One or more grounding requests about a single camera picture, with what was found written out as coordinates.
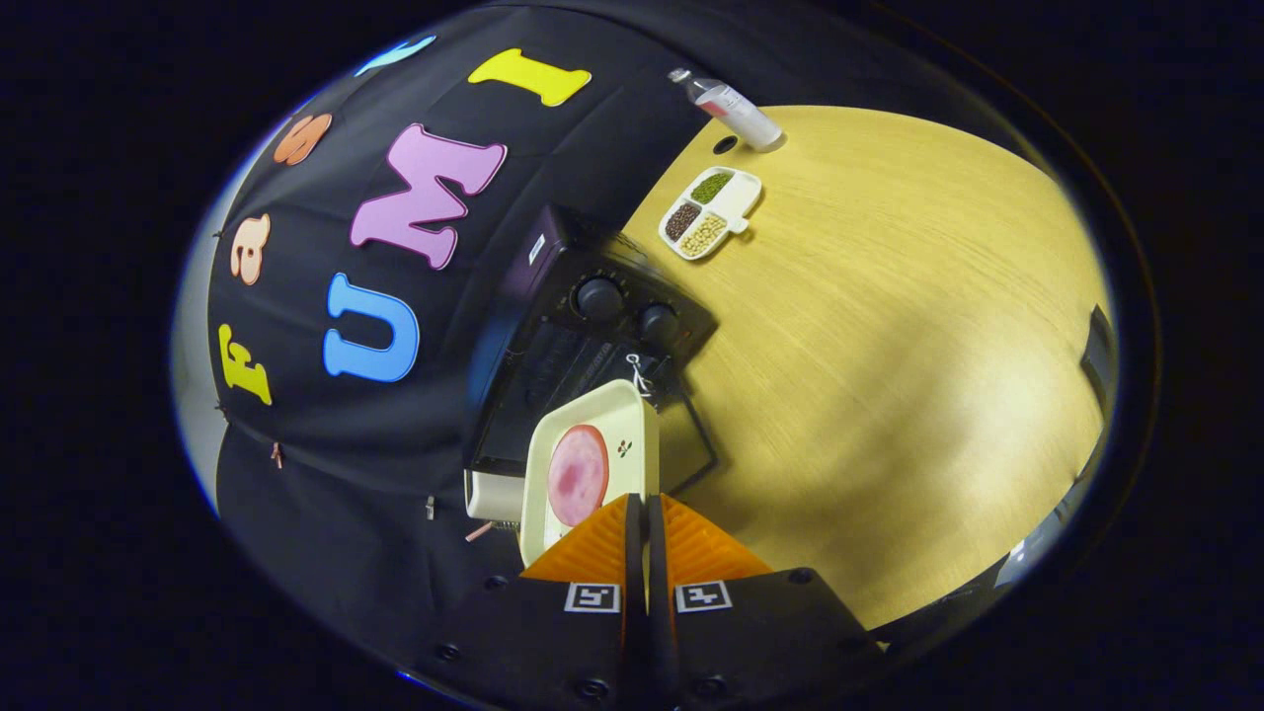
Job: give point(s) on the black toaster oven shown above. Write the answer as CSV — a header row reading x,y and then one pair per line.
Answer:
x,y
563,346

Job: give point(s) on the dark chair back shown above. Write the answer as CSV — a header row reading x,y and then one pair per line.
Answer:
x,y
1101,360

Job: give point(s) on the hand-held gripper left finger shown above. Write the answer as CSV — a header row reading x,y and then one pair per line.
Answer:
x,y
632,553

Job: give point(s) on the cream square plate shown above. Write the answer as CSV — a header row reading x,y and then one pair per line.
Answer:
x,y
602,410

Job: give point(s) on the clear plastic bottle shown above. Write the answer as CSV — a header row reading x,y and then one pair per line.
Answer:
x,y
736,109

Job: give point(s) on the pink ham slice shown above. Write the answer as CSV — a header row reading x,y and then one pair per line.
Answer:
x,y
578,474

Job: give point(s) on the divided white bean dish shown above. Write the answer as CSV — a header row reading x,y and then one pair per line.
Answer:
x,y
738,202

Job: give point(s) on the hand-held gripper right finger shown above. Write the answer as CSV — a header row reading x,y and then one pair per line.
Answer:
x,y
659,553

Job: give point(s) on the white slot toaster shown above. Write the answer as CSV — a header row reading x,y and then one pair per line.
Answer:
x,y
489,497

